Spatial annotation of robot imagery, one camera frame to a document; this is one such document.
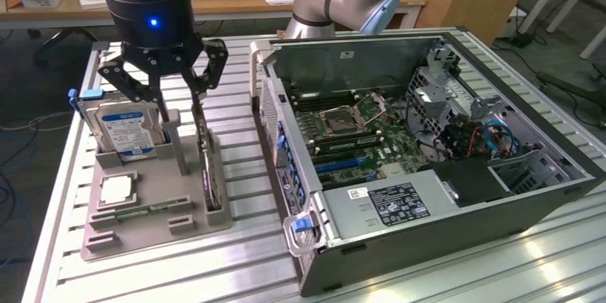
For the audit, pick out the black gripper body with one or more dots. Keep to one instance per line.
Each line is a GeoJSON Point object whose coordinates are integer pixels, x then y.
{"type": "Point", "coordinates": [150, 33]}

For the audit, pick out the graphics card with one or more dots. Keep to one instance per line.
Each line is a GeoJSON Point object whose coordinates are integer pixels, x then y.
{"type": "Point", "coordinates": [208, 168]}

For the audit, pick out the hard disk with blue caddy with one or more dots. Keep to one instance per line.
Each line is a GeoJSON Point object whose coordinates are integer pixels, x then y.
{"type": "Point", "coordinates": [125, 129]}

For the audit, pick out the black office chair base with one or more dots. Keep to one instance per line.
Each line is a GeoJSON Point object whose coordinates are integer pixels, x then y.
{"type": "Point", "coordinates": [61, 38]}

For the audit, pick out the grey parts rack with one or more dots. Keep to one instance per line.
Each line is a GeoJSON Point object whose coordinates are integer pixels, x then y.
{"type": "Point", "coordinates": [150, 182]}

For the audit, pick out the CPU socket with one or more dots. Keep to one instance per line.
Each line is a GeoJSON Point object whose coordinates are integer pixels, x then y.
{"type": "Point", "coordinates": [337, 120]}

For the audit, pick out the silver CPU chip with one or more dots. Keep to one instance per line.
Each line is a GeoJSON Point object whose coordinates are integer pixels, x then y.
{"type": "Point", "coordinates": [116, 191]}

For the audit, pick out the metal socket cover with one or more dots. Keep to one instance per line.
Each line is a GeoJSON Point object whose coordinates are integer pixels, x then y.
{"type": "Point", "coordinates": [368, 108]}

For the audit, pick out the RAM stick with white label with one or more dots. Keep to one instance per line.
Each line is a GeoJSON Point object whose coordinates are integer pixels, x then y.
{"type": "Point", "coordinates": [347, 140]}

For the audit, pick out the green RAM stick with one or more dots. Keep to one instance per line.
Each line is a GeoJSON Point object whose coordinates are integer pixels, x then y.
{"type": "Point", "coordinates": [141, 209]}

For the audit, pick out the blue expansion slot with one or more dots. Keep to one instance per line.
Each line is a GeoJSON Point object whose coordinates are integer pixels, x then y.
{"type": "Point", "coordinates": [340, 165]}

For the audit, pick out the green motherboard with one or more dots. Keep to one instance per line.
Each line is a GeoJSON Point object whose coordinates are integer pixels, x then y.
{"type": "Point", "coordinates": [383, 140]}

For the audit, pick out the tall metal drive cage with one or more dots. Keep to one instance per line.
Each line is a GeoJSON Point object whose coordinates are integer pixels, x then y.
{"type": "Point", "coordinates": [432, 97]}

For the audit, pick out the silver chipset heatsink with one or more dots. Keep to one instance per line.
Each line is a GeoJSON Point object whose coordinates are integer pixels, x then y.
{"type": "Point", "coordinates": [391, 171]}

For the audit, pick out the blue case latch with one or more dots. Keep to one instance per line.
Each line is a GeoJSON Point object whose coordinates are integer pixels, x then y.
{"type": "Point", "coordinates": [301, 225]}

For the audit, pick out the grey power supply unit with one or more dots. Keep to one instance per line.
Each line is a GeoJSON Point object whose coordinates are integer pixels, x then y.
{"type": "Point", "coordinates": [349, 210]}

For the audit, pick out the white floor appliance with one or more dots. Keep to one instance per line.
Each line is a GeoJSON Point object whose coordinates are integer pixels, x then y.
{"type": "Point", "coordinates": [512, 22]}

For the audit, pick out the black open PC case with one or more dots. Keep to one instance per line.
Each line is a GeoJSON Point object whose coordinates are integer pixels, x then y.
{"type": "Point", "coordinates": [425, 232]}

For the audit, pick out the low metal disk bay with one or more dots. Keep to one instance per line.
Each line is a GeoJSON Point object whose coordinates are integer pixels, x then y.
{"type": "Point", "coordinates": [530, 171]}

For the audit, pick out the black stand base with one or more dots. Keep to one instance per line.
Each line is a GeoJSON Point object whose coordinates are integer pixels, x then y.
{"type": "Point", "coordinates": [567, 84]}

